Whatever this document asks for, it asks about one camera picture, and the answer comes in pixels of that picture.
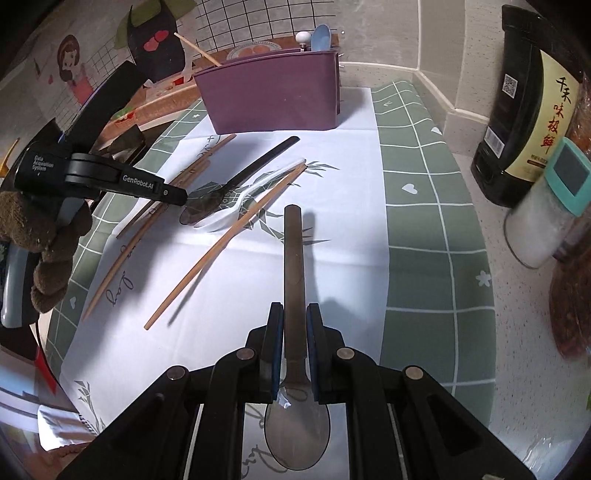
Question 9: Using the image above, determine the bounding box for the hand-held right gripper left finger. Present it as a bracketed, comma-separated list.
[55, 302, 284, 480]

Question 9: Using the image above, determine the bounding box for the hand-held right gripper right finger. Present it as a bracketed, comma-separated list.
[305, 302, 536, 480]

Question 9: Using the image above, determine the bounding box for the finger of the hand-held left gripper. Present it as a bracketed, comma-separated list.
[154, 181, 188, 207]

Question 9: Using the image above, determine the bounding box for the black spoon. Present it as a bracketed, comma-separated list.
[264, 204, 331, 472]
[179, 135, 301, 228]

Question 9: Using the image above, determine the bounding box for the purple utensil holder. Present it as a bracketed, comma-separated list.
[193, 48, 342, 133]

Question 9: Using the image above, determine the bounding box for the blue plastic spoon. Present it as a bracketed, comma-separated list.
[310, 24, 332, 52]

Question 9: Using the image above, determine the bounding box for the person's left hand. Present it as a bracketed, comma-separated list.
[0, 189, 93, 313]

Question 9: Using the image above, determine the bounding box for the white ceramic spoon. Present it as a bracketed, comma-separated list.
[193, 158, 307, 232]

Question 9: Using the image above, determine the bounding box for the green white checked tablecloth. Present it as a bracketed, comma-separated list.
[44, 80, 497, 480]

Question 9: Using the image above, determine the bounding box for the teal-capped salt shaker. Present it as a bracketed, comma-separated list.
[504, 137, 591, 270]

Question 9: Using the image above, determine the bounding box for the yellow-lidded chili flake jar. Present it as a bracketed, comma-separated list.
[549, 217, 591, 361]

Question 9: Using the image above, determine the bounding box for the dark soy sauce bottle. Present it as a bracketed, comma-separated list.
[471, 4, 583, 208]

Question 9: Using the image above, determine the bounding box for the cartoon wall poster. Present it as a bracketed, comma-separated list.
[0, 0, 342, 139]

